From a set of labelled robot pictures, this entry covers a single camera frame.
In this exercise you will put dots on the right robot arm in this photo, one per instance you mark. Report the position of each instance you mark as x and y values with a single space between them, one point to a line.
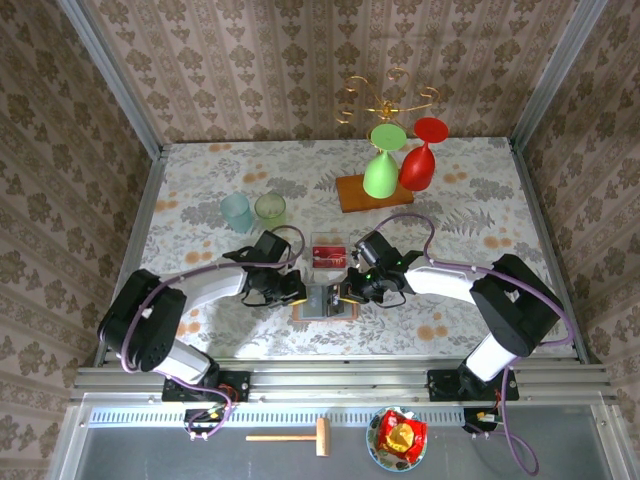
520 305

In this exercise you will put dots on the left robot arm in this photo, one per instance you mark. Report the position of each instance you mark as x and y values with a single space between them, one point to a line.
145 320

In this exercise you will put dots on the grey card white logo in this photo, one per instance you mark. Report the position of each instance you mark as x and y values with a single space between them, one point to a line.
316 307

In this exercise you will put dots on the floral table cover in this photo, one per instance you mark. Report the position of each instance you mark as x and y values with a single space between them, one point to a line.
350 342

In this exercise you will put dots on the green plastic tumbler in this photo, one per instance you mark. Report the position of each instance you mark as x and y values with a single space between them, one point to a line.
270 210

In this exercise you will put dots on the blue plastic tumbler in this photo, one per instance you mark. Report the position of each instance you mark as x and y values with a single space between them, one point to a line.
236 212

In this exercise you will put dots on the green wine glass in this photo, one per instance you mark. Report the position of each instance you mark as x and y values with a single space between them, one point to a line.
381 172

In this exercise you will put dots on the perforated metal strip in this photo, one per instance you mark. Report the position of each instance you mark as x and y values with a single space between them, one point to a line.
300 417

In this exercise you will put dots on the red wine glass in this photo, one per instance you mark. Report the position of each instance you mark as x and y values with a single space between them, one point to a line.
417 167

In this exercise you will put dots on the wooden mallet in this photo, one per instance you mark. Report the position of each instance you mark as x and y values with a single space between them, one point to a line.
322 437

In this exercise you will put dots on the red snack bag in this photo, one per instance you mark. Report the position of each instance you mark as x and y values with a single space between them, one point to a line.
400 435

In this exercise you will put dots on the patterned ceramic bowl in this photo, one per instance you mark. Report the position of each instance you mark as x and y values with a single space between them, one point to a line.
372 445

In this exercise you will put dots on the grey metal shelf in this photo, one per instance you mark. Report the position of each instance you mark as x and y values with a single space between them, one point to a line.
150 460

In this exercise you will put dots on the aluminium mounting rail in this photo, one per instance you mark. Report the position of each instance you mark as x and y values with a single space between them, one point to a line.
340 382

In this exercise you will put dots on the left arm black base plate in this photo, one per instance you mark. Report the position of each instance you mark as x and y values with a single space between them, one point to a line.
240 385

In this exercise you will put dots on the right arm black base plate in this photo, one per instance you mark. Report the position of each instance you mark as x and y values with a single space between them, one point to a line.
440 385

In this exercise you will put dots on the aluminium side rail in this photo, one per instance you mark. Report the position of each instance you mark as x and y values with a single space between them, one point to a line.
144 210
537 210

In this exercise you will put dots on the aluminium frame post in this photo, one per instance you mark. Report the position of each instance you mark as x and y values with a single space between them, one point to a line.
107 75
557 75

